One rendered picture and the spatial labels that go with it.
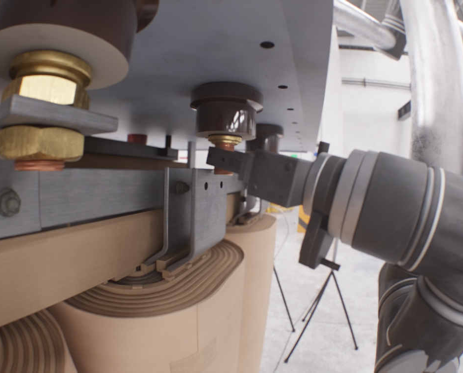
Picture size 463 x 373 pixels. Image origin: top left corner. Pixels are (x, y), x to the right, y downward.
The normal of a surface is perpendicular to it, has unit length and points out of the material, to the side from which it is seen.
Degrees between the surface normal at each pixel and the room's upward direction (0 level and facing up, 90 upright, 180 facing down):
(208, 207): 90
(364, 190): 76
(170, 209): 90
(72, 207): 90
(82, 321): 90
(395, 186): 65
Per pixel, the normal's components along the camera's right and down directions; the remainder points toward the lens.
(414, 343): -0.95, -0.07
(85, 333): -0.08, 0.05
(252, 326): 0.64, 0.07
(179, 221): 0.95, 0.06
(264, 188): -0.63, 0.02
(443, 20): -0.47, 0.15
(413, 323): -0.99, -0.14
